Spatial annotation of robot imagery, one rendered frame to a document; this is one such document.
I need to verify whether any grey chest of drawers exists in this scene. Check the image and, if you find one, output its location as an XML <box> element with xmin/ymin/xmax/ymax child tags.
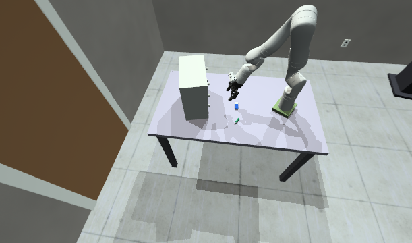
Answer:
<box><xmin>179</xmin><ymin>55</ymin><xmax>208</xmax><ymax>120</ymax></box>

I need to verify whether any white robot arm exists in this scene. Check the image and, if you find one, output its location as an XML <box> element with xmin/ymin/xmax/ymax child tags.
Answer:
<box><xmin>229</xmin><ymin>5</ymin><xmax>317</xmax><ymax>111</ymax></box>

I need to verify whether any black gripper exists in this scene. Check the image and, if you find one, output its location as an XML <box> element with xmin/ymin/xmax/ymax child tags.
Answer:
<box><xmin>226</xmin><ymin>81</ymin><xmax>243</xmax><ymax>101</ymax></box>

